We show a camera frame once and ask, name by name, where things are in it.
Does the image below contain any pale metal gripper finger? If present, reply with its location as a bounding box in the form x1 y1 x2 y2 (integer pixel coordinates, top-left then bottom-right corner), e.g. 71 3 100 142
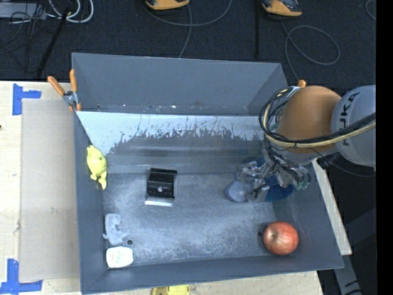
244 183 271 203
236 161 267 181

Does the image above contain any red apple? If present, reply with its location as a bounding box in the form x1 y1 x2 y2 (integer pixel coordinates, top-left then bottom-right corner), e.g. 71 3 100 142
262 221 300 256

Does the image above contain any grey metal bin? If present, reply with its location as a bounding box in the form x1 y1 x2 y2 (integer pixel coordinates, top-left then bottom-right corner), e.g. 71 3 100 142
71 52 345 294

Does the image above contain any black box with white edge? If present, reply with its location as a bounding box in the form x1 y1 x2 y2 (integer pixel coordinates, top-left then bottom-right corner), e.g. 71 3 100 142
144 167 179 208

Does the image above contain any grey toy elephant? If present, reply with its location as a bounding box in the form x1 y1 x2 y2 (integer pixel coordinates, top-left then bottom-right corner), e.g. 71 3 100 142
102 213 130 247

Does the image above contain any white packet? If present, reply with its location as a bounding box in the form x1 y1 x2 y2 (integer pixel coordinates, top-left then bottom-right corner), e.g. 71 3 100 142
106 246 134 269

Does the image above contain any yellow toy animal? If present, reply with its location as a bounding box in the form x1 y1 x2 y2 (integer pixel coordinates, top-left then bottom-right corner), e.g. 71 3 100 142
86 145 109 191

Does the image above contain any pale wood flat board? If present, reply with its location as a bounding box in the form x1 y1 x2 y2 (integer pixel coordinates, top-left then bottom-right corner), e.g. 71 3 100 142
18 98 81 284

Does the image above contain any black cylinder on white bracket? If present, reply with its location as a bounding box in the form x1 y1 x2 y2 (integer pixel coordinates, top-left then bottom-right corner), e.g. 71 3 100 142
316 152 341 168

